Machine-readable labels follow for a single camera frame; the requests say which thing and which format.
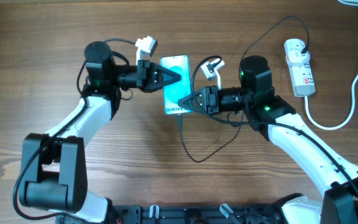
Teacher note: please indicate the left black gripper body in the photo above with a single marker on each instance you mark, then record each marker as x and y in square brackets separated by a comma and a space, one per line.
[145, 75]

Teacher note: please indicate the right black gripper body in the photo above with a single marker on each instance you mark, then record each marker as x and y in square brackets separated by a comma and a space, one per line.
[212, 99]

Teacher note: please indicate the blue Galaxy S25 smartphone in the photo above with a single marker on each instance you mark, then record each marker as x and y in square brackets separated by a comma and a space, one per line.
[178, 90]

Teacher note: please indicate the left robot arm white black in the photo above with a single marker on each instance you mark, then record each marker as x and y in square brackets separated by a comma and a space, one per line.
[53, 174]

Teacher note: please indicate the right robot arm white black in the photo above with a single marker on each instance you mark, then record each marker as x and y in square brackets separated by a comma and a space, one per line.
[279, 123]

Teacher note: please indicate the white power strip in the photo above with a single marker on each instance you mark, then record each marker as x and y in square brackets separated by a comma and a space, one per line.
[299, 67]

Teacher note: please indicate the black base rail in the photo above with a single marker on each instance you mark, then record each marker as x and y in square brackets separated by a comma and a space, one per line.
[248, 214]

